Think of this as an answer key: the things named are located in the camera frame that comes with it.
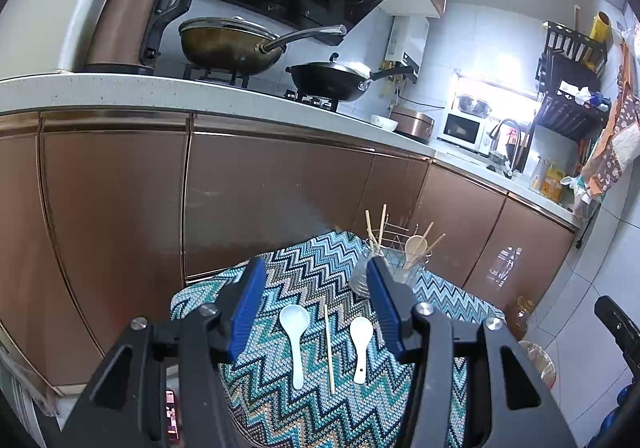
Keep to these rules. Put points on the bamboo chopstick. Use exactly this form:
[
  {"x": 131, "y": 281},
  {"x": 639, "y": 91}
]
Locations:
[
  {"x": 436, "y": 243},
  {"x": 383, "y": 225},
  {"x": 328, "y": 348},
  {"x": 427, "y": 234},
  {"x": 370, "y": 230}
]

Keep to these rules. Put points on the trash bin with bag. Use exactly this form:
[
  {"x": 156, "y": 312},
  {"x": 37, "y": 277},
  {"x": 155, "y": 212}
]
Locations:
[{"x": 539, "y": 363}]

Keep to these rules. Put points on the wok with glass lid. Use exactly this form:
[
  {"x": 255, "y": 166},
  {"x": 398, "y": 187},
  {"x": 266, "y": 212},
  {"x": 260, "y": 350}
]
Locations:
[{"x": 225, "y": 48}]

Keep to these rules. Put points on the steel pot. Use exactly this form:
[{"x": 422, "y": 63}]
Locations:
[{"x": 472, "y": 103}]

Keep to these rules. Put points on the patterned hanging apron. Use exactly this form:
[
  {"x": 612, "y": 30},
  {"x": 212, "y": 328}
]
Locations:
[{"x": 617, "y": 138}]

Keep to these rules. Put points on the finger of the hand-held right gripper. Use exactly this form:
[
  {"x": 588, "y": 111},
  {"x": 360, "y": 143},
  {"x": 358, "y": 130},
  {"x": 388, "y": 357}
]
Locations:
[{"x": 622, "y": 330}]

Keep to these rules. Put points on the white plastic bag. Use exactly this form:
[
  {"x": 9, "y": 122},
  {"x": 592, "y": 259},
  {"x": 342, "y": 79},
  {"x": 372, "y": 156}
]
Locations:
[{"x": 572, "y": 91}]

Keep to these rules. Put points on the white kitchen countertop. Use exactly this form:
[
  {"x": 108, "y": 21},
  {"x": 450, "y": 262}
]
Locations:
[{"x": 125, "y": 93}]

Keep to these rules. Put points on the yellow roll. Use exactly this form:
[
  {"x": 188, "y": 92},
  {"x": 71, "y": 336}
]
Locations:
[{"x": 597, "y": 36}]

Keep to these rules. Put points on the crumpled plastic bag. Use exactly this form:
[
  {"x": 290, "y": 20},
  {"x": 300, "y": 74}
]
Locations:
[{"x": 580, "y": 195}]

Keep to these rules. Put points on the clear bottle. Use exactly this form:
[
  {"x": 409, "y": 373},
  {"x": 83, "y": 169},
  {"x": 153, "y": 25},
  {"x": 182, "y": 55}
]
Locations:
[{"x": 537, "y": 176}]

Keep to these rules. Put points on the copper and black kettle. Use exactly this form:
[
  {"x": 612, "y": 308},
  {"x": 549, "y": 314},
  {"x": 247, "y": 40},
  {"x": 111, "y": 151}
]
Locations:
[{"x": 125, "y": 18}]

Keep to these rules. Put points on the black gas stove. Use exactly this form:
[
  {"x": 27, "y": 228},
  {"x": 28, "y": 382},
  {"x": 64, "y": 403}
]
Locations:
[{"x": 310, "y": 101}]

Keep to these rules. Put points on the yellow bottle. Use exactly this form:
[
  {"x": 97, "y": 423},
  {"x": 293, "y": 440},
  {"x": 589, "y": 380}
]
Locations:
[{"x": 553, "y": 184}]

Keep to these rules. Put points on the white refrigerator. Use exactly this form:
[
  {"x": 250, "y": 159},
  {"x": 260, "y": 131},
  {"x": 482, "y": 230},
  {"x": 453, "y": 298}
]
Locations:
[{"x": 55, "y": 3}]

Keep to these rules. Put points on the white microwave oven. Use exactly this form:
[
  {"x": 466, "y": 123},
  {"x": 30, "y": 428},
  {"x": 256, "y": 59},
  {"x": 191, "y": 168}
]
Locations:
[{"x": 462, "y": 129}]

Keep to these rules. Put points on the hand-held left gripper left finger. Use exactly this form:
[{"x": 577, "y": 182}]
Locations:
[{"x": 247, "y": 308}]

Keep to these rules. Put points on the copper rice cooker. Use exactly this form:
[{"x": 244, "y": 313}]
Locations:
[{"x": 412, "y": 123}]

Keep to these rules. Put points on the wooden stick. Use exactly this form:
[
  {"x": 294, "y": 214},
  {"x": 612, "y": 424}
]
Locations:
[{"x": 576, "y": 21}]

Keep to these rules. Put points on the white ceramic spoon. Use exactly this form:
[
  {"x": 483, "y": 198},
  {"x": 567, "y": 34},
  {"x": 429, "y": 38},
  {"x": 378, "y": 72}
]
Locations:
[
  {"x": 293, "y": 318},
  {"x": 415, "y": 245},
  {"x": 361, "y": 330}
]

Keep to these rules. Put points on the kitchen faucet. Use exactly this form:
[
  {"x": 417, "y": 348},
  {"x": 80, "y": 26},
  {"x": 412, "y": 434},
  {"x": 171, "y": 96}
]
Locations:
[{"x": 517, "y": 148}]

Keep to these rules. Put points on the black dish rack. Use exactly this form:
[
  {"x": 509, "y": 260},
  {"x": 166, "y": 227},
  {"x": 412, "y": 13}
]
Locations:
[{"x": 565, "y": 113}]

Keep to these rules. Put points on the teal zigzag cloth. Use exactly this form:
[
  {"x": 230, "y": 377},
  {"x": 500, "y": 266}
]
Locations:
[{"x": 310, "y": 278}]

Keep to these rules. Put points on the white bowl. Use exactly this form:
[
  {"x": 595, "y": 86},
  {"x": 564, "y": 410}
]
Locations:
[{"x": 383, "y": 123}]

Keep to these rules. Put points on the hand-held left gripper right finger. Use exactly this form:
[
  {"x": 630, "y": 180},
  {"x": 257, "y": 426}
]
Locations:
[{"x": 387, "y": 308}]

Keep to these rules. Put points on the cooking oil bottle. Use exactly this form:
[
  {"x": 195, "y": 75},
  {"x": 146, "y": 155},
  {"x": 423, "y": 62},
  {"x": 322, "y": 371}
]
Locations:
[{"x": 520, "y": 320}]

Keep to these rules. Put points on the black wok with lid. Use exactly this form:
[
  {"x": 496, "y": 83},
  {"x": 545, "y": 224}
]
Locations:
[{"x": 325, "y": 81}]

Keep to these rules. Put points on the white water heater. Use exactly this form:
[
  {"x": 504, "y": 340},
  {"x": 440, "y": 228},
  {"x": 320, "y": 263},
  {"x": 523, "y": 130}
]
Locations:
[{"x": 410, "y": 43}]

